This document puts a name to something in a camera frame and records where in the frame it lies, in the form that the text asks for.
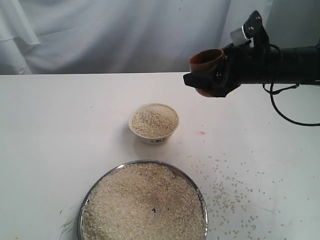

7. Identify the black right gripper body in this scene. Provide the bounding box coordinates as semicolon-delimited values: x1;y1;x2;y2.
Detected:
214;45;268;98

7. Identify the brown wooden cup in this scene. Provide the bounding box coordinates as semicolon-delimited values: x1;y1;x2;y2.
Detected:
189;48;225;98

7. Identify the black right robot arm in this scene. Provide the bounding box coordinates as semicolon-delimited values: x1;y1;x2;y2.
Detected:
183;44;320;98

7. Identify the rice in white bowl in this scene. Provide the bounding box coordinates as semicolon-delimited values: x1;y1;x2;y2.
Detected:
130;104;179;138

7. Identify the small white ceramic bowl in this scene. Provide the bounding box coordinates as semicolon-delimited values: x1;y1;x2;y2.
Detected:
128;103;180;145

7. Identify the rice pile in tray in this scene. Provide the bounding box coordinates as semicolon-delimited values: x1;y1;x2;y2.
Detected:
82;164;206;240

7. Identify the round metal tray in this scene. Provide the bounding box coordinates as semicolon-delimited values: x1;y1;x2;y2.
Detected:
76;159;209;240

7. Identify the white fabric backdrop curtain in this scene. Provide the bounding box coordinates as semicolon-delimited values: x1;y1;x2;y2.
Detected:
0;0;320;75

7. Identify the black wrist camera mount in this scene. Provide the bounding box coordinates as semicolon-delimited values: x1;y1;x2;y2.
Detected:
230;10;270;48

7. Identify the black cable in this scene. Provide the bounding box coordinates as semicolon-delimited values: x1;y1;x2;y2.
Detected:
261;44;320;127

